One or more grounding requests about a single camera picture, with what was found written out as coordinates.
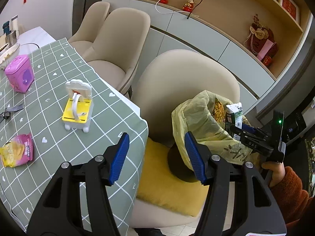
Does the yellow plastic bag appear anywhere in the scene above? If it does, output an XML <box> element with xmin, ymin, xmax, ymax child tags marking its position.
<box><xmin>171</xmin><ymin>90</ymin><xmax>261</xmax><ymax>175</ymax></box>

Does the yellow white toy container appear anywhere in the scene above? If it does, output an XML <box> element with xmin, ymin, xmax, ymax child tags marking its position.
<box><xmin>61</xmin><ymin>79</ymin><xmax>95</xmax><ymax>133</ymax></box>

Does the gold snack packet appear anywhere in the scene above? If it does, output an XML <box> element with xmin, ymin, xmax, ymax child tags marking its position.
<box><xmin>212</xmin><ymin>98</ymin><xmax>227</xmax><ymax>123</ymax></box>

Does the red flower bouquet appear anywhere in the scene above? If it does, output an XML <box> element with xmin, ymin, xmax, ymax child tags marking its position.
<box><xmin>244</xmin><ymin>14</ymin><xmax>279</xmax><ymax>67</ymax></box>

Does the metal cup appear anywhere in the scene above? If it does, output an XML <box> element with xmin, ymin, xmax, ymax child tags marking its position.
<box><xmin>6</xmin><ymin>30</ymin><xmax>19</xmax><ymax>45</ymax></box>

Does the person's right hand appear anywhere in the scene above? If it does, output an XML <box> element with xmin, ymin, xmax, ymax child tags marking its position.
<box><xmin>261</xmin><ymin>161</ymin><xmax>286</xmax><ymax>188</ymax></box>

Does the yellow seat cushion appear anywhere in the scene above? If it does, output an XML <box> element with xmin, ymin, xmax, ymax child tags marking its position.
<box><xmin>136</xmin><ymin>138</ymin><xmax>212</xmax><ymax>217</ymax></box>

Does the black cable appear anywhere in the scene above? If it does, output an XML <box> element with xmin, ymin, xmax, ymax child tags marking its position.
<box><xmin>186</xmin><ymin>0</ymin><xmax>211</xmax><ymax>20</ymax></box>

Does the green checked tablecloth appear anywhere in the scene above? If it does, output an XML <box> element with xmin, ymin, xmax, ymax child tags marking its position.
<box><xmin>0</xmin><ymin>38</ymin><xmax>148</xmax><ymax>231</ymax></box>

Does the person's right forearm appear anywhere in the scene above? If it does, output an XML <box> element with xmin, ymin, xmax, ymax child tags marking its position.
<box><xmin>269</xmin><ymin>166</ymin><xmax>310</xmax><ymax>231</ymax></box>

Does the beige chair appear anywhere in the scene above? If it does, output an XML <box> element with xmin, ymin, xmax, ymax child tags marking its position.
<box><xmin>68</xmin><ymin>1</ymin><xmax>110</xmax><ymax>54</ymax></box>
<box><xmin>129</xmin><ymin>49</ymin><xmax>241</xmax><ymax>229</ymax></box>
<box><xmin>84</xmin><ymin>7</ymin><xmax>151</xmax><ymax>96</ymax></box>

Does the black round object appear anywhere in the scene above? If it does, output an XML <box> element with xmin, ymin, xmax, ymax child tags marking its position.
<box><xmin>167</xmin><ymin>145</ymin><xmax>200</xmax><ymax>183</ymax></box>

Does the black ribbon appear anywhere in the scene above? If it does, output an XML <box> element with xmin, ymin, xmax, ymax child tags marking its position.
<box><xmin>0</xmin><ymin>104</ymin><xmax>24</xmax><ymax>123</ymax></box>

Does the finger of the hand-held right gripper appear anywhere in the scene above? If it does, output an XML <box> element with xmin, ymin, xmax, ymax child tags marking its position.
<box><xmin>230</xmin><ymin>125</ymin><xmax>274</xmax><ymax>156</ymax></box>
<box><xmin>242</xmin><ymin>124</ymin><xmax>268</xmax><ymax>140</ymax></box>

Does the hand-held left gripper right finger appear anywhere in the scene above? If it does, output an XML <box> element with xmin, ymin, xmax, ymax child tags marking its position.
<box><xmin>184</xmin><ymin>131</ymin><xmax>287</xmax><ymax>236</ymax></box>

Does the wooden shelf cabinet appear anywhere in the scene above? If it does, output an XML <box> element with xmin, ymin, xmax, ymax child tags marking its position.
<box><xmin>102</xmin><ymin>0</ymin><xmax>312</xmax><ymax>118</ymax></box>

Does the pink toy box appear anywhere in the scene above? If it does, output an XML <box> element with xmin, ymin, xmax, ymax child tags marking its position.
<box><xmin>4</xmin><ymin>54</ymin><xmax>34</xmax><ymax>93</ymax></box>

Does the white bowl with food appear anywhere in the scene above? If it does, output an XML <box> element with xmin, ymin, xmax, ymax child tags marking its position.
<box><xmin>0</xmin><ymin>43</ymin><xmax>20</xmax><ymax>70</ymax></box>

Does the white cable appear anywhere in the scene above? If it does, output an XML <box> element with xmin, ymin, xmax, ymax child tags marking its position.
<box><xmin>156</xmin><ymin>0</ymin><xmax>200</xmax><ymax>18</ymax></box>

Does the pink yellow snack packet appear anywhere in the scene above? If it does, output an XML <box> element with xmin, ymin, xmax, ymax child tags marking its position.
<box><xmin>0</xmin><ymin>133</ymin><xmax>34</xmax><ymax>168</ymax></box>

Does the red picture frame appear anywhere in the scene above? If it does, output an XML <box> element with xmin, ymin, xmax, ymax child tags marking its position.
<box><xmin>278</xmin><ymin>0</ymin><xmax>300</xmax><ymax>24</ymax></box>

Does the green white packet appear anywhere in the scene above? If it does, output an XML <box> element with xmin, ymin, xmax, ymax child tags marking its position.
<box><xmin>224</xmin><ymin>102</ymin><xmax>244</xmax><ymax>140</ymax></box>

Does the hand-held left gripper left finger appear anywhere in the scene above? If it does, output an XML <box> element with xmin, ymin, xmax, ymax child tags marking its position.
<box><xmin>27</xmin><ymin>132</ymin><xmax>130</xmax><ymax>236</ymax></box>

